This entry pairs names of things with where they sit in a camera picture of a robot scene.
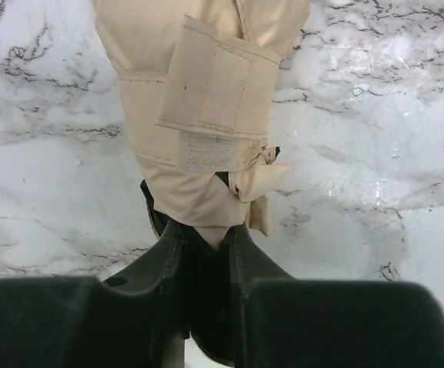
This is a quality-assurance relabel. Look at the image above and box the beige umbrella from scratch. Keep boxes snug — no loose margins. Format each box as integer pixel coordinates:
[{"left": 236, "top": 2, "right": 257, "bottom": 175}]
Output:
[{"left": 94, "top": 0, "right": 311, "bottom": 247}]

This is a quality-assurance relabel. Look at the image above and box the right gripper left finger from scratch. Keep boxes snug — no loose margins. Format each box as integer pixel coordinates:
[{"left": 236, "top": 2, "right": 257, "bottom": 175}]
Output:
[{"left": 0, "top": 222, "right": 185, "bottom": 367}]

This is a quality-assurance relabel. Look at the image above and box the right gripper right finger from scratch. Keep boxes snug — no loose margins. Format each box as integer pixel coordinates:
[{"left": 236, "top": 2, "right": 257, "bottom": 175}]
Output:
[{"left": 223, "top": 225, "right": 444, "bottom": 367}]

